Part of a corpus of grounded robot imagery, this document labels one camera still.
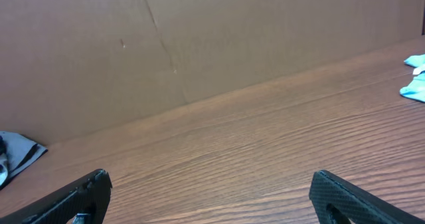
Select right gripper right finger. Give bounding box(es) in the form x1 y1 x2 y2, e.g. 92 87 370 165
309 170 424 224

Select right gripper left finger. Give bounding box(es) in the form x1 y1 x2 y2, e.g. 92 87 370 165
1 169 112 224

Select folded grey trousers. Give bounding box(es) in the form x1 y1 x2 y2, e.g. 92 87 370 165
1 131 48 189

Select light blue shirt right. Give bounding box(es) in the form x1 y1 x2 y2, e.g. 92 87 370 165
399 55 424 102

